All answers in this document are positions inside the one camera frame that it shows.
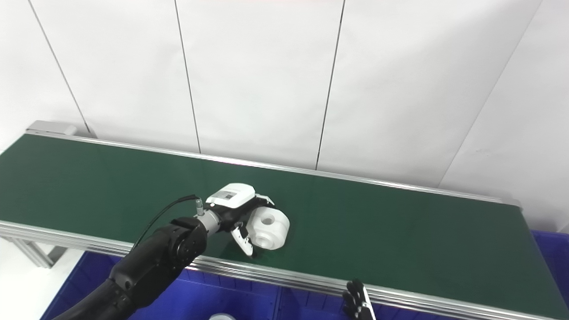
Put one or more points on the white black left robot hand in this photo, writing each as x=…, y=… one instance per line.
x=231, y=195

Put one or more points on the blue plastic bin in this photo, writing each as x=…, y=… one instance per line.
x=311, y=306
x=222, y=298
x=555, y=253

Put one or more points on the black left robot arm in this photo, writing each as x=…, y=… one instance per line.
x=169, y=253

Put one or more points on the grey conveyor end box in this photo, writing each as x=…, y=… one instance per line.
x=51, y=128

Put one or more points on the aluminium conveyor support leg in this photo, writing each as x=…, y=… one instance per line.
x=31, y=253

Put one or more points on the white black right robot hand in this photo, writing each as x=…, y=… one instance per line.
x=358, y=304

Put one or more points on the green conveyor belt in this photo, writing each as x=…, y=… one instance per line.
x=378, y=231
x=266, y=271

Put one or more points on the white cylindrical part with holes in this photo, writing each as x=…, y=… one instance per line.
x=273, y=231
x=221, y=317

